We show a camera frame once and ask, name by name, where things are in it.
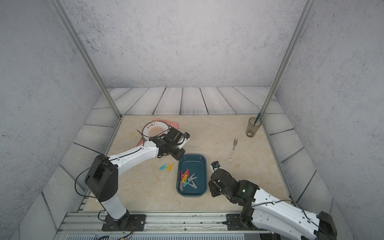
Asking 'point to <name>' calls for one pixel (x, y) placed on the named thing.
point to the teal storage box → (196, 164)
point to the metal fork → (234, 143)
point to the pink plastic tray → (172, 124)
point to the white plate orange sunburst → (154, 128)
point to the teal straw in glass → (257, 118)
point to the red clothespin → (186, 172)
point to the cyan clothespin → (163, 167)
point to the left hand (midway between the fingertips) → (184, 152)
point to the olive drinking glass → (252, 129)
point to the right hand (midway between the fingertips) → (211, 184)
